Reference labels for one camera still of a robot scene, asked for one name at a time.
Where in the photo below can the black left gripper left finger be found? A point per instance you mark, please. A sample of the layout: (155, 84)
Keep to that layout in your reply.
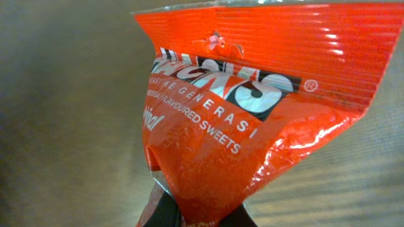
(160, 211)

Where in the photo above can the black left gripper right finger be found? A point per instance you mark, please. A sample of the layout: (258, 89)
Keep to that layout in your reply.
(238, 218)

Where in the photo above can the red sweets bag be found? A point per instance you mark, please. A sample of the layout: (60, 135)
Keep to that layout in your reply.
(239, 93)

